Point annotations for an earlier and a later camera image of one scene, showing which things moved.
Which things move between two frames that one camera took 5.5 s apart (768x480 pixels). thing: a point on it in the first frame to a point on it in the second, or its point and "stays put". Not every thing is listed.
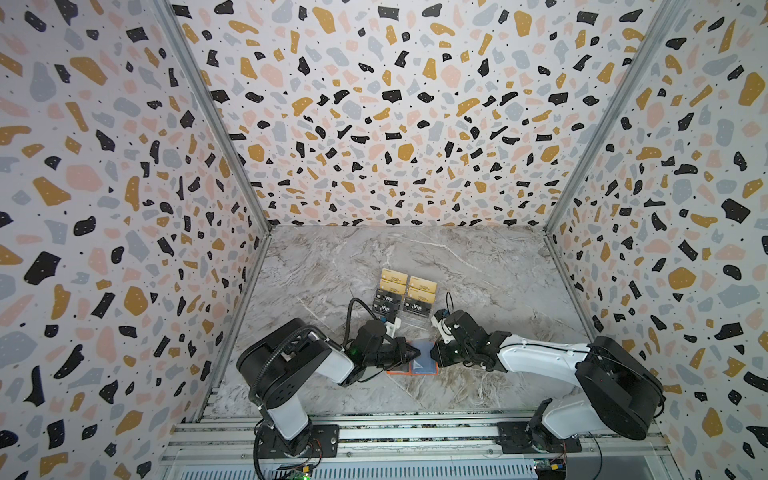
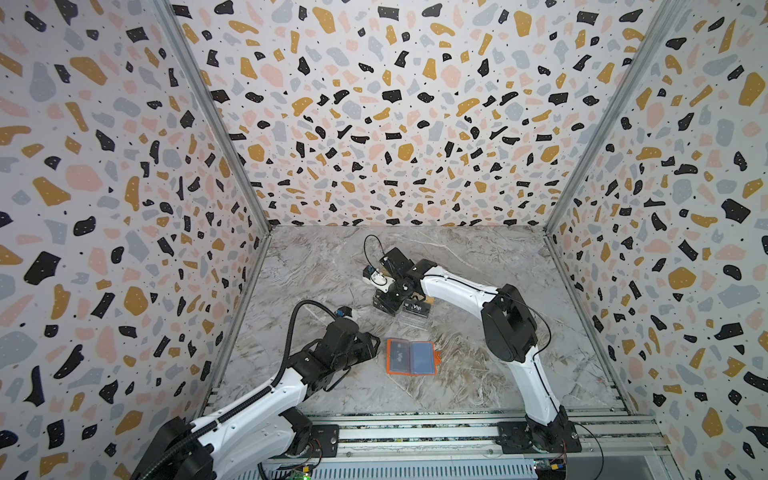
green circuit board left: (305, 474) stays put
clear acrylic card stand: (408, 297) stays put
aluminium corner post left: (183, 40) stays put
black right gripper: (452, 349) to (391, 298)
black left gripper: (401, 349) to (369, 344)
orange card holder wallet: (422, 365) stays put
